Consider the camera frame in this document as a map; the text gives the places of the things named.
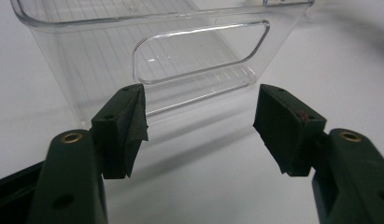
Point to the clear plastic bin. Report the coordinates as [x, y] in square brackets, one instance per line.
[87, 62]

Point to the white table cover board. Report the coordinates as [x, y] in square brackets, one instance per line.
[196, 174]

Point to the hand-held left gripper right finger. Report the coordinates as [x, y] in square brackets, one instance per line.
[286, 133]

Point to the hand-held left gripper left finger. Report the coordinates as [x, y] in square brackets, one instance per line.
[121, 140]

